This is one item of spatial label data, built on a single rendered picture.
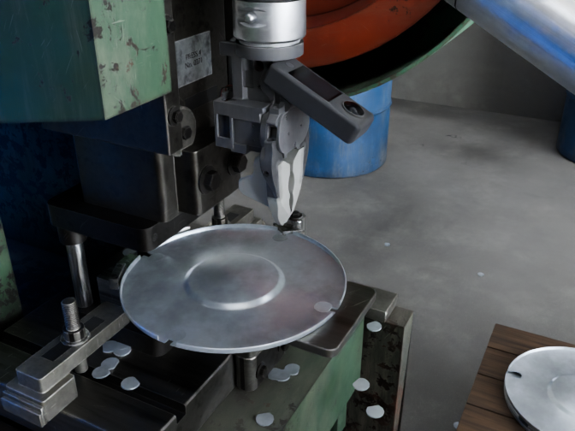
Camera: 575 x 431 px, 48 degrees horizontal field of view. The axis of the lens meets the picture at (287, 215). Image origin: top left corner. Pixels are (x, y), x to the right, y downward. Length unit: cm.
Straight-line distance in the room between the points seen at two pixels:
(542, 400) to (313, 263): 63
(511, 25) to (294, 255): 42
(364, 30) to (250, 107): 37
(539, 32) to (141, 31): 36
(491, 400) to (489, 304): 92
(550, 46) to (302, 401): 52
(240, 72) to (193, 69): 8
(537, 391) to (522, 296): 98
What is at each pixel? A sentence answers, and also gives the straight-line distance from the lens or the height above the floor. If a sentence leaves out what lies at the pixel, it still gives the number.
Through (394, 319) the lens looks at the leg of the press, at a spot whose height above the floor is 62.
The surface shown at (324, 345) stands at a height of 78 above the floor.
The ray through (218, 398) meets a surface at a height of 66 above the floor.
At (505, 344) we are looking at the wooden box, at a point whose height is 35.
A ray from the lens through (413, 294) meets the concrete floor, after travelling 222.
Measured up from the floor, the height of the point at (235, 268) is 79.
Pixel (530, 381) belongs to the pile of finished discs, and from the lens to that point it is 138.
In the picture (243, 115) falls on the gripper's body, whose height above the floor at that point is 102.
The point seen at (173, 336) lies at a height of 78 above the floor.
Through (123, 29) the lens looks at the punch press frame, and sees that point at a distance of 58.
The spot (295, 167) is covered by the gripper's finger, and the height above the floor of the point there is 95.
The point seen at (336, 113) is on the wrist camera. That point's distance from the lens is 64.
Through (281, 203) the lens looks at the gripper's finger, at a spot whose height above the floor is 92.
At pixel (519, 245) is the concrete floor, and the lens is 262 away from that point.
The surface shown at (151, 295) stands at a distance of 82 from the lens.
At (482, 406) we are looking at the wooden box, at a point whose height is 35.
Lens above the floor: 124
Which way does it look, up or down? 28 degrees down
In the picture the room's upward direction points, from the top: straight up
